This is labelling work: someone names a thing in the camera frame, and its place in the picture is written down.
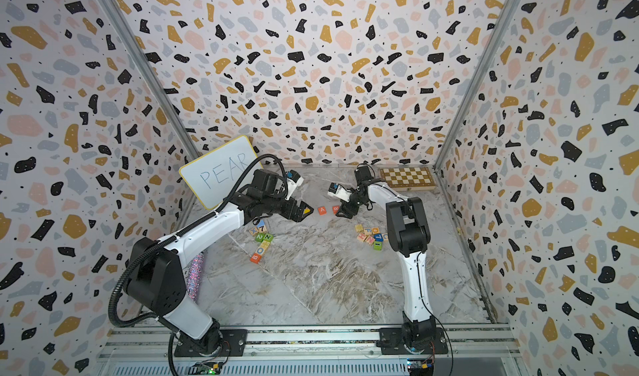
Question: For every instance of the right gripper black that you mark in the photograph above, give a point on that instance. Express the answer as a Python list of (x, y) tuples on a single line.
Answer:
[(344, 209)]

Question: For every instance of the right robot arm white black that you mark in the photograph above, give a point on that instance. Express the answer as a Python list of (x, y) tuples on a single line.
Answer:
[(409, 237)]

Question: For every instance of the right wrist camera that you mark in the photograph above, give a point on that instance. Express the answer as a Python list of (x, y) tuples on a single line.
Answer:
[(339, 192)]

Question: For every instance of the whiteboard with PEAR text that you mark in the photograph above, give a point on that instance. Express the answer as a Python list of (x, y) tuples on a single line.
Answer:
[(212, 176)]

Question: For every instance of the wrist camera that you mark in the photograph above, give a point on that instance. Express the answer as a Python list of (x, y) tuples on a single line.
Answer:
[(293, 181), (339, 192)]

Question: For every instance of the red block left pile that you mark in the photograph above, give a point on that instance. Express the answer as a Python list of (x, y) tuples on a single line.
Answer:
[(256, 258)]

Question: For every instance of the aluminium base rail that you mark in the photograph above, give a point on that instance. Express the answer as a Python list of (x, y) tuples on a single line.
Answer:
[(369, 349)]

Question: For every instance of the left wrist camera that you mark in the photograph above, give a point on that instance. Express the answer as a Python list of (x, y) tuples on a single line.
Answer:
[(293, 181)]

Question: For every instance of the glittery purple bottle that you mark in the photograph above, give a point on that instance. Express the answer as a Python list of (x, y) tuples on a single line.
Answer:
[(194, 275)]

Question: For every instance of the wooden chessboard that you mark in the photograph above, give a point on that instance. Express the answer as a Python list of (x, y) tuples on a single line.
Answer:
[(408, 178)]

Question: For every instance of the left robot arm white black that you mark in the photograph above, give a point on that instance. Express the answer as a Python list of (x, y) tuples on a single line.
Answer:
[(153, 285)]

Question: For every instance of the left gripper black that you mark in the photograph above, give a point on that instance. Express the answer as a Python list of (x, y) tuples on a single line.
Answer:
[(300, 215)]

